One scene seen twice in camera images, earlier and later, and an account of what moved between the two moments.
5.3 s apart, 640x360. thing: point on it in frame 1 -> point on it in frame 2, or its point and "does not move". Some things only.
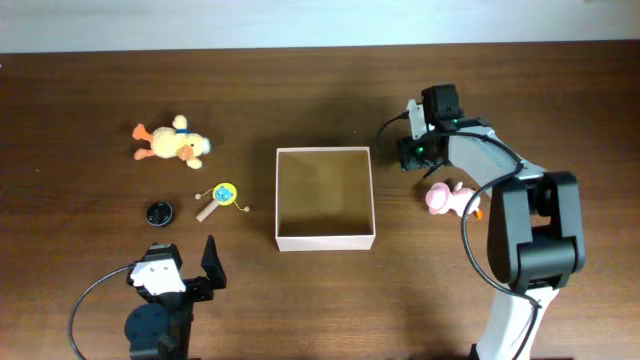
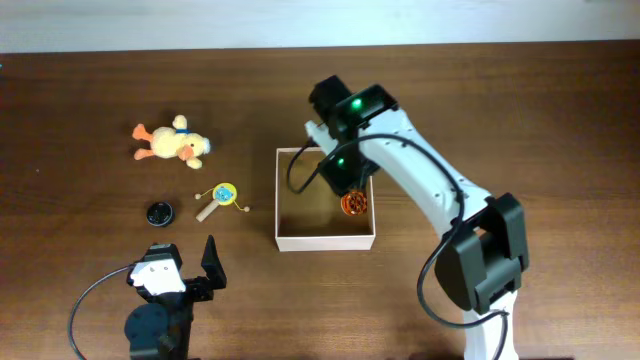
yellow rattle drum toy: (223, 193) does not move
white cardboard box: (324, 199) does not move
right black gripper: (408, 159) -> (335, 177)
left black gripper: (212, 265) does not move
